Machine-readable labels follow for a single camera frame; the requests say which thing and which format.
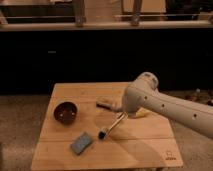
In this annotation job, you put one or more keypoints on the wooden block brush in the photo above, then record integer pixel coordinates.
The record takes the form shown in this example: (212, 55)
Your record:
(108, 104)

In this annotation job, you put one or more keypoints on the blue sponge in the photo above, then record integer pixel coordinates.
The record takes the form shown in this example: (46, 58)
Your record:
(81, 143)

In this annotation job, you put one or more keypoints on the wooden folding table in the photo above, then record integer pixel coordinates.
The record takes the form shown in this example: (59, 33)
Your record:
(146, 142)

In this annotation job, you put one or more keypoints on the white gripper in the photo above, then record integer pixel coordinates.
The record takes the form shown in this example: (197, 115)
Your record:
(130, 110)

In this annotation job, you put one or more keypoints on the dark purple bowl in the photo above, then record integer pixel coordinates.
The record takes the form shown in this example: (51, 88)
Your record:
(65, 113)

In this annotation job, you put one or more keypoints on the yellow banana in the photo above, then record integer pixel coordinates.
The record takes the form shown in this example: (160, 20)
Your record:
(142, 113)

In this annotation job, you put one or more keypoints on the brush with light handle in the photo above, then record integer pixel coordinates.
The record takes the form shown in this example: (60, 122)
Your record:
(104, 132)

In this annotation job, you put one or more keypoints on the wooden shelf rail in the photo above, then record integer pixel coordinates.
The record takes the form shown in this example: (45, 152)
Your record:
(107, 26)

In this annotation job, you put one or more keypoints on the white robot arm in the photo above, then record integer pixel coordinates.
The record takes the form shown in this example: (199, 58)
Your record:
(143, 92)

